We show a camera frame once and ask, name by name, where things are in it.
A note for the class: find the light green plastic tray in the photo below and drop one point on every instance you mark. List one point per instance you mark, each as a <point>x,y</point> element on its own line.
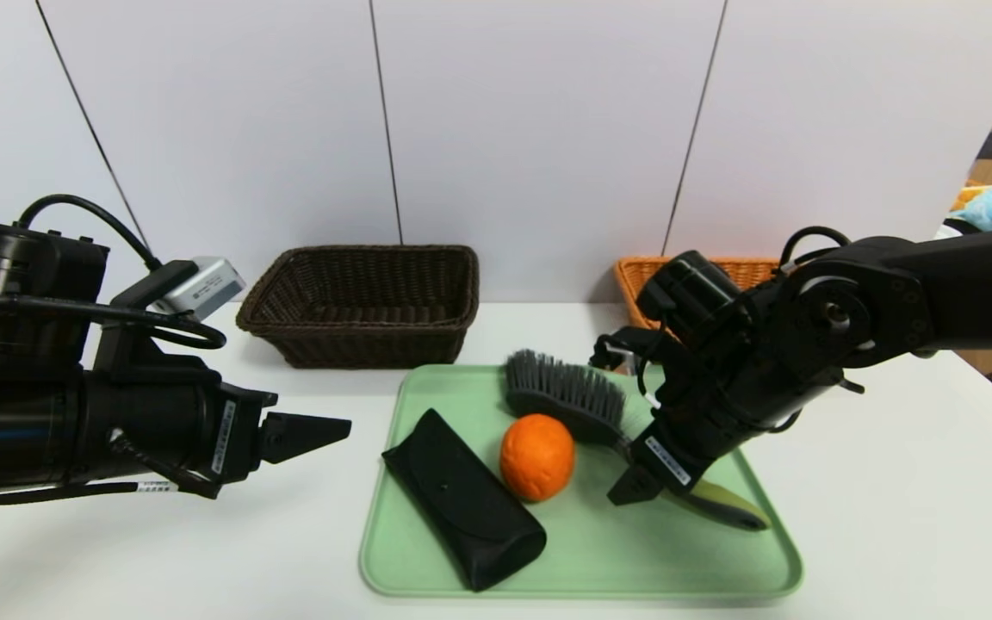
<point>599,551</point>

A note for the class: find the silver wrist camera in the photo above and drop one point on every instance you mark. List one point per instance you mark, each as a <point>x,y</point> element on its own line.
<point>612,349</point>
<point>203,286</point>

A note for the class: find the dark brown wicker basket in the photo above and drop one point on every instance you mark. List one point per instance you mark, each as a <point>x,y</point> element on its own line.
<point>358,349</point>

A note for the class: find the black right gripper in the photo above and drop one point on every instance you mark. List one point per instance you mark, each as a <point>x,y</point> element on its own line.
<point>665,462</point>

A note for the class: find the orange fruit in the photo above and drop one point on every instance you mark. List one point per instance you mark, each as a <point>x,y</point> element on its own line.
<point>536,456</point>

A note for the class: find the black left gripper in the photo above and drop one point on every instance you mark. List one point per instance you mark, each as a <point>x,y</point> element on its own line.
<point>231,437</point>

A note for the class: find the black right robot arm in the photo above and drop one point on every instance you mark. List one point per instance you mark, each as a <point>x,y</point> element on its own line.
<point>892,301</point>

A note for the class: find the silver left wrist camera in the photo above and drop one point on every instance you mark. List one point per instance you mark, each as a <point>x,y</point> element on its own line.
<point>203,286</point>

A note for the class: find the dark grey box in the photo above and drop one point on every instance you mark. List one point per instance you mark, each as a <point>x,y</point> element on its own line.
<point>990,145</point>

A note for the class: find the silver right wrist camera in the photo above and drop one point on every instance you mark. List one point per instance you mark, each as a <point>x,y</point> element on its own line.
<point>612,349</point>

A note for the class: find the black glasses case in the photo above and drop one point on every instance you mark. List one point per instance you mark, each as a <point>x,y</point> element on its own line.
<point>461,508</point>

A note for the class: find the orange wicker basket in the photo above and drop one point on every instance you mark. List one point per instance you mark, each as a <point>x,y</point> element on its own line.
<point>634,284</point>

